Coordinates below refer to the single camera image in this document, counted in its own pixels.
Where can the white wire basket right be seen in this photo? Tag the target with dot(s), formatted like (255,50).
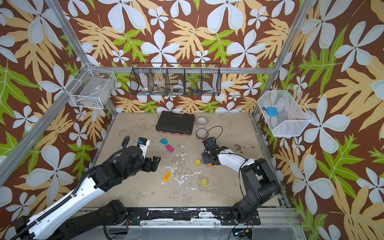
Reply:
(294,115)

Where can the blue object in basket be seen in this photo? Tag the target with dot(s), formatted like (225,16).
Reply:
(272,111)

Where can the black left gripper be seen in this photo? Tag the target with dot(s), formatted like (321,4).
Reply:
(149,167)

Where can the black wire basket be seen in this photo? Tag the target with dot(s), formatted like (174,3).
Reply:
(178,79)

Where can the black tool case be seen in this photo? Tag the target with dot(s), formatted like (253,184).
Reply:
(175,123)

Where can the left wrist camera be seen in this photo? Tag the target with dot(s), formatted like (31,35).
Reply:
(143,144)

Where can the yellow striped block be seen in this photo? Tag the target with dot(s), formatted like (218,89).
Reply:
(167,176)

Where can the white wire basket left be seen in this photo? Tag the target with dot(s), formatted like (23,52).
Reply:
(92,88)

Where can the white wire basket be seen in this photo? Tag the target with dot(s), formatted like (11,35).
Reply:
(294,115)
(92,88)

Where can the aluminium frame post left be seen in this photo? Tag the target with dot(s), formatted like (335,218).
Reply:
(12,161)

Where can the aluminium frame post right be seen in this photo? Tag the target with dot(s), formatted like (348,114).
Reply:
(293,33)

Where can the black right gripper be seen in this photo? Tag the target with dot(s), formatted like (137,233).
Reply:
(210,153)

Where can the clear tape roll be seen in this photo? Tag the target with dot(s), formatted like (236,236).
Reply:
(201,122)

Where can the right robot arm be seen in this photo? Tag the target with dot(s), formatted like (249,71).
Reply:
(259,181)

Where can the aluminium frame post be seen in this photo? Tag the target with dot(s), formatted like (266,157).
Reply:
(293,33)
(12,161)

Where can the magenta block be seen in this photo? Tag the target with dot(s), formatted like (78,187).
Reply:
(170,148)

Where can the brown tape roll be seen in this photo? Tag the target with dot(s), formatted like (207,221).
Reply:
(202,133)

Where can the teal block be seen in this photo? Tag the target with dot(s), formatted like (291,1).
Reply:
(164,141)

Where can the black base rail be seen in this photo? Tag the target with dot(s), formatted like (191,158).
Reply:
(223,216)

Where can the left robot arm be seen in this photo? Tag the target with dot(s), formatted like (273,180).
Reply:
(95,182)

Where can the yellow-green cube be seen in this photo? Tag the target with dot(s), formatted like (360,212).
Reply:
(198,162)
(204,182)

